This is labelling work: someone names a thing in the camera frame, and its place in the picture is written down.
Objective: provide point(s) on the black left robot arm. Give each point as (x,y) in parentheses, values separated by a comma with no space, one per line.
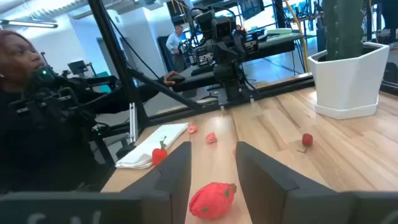
(228,81)

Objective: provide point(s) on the dark grey desk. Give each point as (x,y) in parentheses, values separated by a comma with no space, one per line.
(273,46)

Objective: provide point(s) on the small pink toy produce piece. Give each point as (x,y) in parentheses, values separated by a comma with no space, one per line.
(192,129)
(211,137)
(234,152)

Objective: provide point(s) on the white hexagonal planter pot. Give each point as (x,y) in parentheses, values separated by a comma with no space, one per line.
(345,81)

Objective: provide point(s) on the white folded napkin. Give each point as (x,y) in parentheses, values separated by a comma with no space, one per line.
(149,143)

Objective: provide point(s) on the black aluminium table frame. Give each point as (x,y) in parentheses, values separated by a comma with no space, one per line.
(115,49)

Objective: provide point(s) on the ceiling strip light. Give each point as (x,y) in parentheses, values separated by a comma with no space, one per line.
(28,24)

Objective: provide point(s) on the small background monitor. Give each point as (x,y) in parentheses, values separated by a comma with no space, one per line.
(77,67)

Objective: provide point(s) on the pink-red toy dragon fruit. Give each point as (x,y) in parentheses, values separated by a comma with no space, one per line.
(211,200)

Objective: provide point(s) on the person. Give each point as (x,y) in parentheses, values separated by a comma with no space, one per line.
(174,43)
(18,62)

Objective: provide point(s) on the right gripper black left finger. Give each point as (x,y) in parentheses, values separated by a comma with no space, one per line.
(177,174)

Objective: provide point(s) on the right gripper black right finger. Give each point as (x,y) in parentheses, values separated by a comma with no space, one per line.
(264,186)

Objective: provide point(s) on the red toy bell pepper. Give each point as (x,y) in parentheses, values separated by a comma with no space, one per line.
(158,155)

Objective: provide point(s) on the tall green cactus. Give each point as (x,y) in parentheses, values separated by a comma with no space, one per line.
(342,28)

